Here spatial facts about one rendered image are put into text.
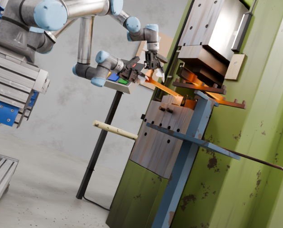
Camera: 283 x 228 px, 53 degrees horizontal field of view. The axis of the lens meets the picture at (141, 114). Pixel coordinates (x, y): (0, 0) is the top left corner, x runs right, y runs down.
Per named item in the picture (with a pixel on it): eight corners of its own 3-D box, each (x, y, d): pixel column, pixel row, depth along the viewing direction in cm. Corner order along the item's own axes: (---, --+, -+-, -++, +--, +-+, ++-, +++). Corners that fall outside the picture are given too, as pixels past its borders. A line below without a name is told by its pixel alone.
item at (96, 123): (94, 126, 201) (97, 120, 202) (90, 125, 206) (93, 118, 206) (140, 143, 227) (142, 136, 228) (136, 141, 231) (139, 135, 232)
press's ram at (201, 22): (218, 44, 180) (239, -14, 182) (177, 46, 211) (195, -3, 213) (252, 71, 204) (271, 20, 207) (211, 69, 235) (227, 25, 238)
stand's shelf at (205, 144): (207, 146, 120) (209, 142, 120) (145, 125, 150) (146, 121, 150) (239, 160, 140) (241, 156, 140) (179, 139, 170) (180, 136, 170)
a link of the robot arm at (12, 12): (17, 28, 129) (28, 0, 129) (38, 33, 123) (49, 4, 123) (-6, 14, 118) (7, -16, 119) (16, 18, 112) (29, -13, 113)
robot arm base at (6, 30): (-17, 33, 111) (-7, 9, 111) (-8, 40, 125) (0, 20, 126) (22, 49, 115) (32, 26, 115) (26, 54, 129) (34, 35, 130)
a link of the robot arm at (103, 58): (92, 63, 160) (98, 49, 161) (107, 71, 167) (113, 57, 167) (98, 63, 154) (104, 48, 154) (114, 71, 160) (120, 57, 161)
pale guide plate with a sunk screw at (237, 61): (235, 79, 176) (245, 54, 177) (224, 78, 183) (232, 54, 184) (237, 80, 177) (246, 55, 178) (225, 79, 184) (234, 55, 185)
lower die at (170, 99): (179, 107, 188) (183, 95, 188) (160, 103, 204) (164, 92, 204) (216, 126, 212) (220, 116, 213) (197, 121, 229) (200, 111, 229)
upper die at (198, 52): (197, 58, 190) (202, 45, 190) (177, 58, 206) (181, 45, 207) (232, 82, 215) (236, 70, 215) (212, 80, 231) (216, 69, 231)
